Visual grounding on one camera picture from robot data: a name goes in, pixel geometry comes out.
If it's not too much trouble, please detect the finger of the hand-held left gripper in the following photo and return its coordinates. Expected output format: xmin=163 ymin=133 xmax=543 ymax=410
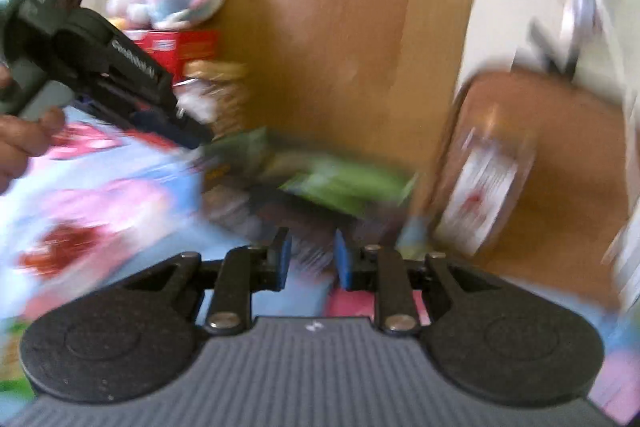
xmin=75 ymin=74 xmax=217 ymax=152

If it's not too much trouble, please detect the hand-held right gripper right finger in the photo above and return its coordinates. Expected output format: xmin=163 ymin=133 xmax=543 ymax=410
xmin=333 ymin=228 xmax=502 ymax=336

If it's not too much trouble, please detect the person's left hand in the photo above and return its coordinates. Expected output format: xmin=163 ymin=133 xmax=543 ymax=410
xmin=0 ymin=63 xmax=67 ymax=198

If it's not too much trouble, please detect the tall gold lid nut jar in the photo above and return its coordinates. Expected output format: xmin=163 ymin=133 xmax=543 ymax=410
xmin=434 ymin=107 xmax=540 ymax=258

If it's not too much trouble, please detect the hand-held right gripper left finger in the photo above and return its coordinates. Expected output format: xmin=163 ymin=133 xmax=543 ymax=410
xmin=122 ymin=227 xmax=293 ymax=336

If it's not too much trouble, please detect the short gold lid nut jar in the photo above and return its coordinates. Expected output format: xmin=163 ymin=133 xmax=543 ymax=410
xmin=175 ymin=59 xmax=251 ymax=138

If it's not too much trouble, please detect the wooden headboard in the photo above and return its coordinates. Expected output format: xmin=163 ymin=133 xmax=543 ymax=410
xmin=131 ymin=0 xmax=482 ymax=190

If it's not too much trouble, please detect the green snack packet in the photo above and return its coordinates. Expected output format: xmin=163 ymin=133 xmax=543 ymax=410
xmin=277 ymin=156 xmax=419 ymax=219

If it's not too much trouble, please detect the red gift box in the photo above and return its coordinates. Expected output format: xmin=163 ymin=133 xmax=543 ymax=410
xmin=122 ymin=28 xmax=221 ymax=80

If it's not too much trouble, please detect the cartoon pig printed bed sheet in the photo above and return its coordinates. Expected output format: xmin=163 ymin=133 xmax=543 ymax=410
xmin=0 ymin=107 xmax=640 ymax=425

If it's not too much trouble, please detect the brown seat mat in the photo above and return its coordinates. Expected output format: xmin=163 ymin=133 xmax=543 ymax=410
xmin=429 ymin=69 xmax=638 ymax=310

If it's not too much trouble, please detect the dark printed cardboard box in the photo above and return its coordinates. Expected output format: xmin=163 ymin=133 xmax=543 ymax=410
xmin=200 ymin=132 xmax=422 ymax=260

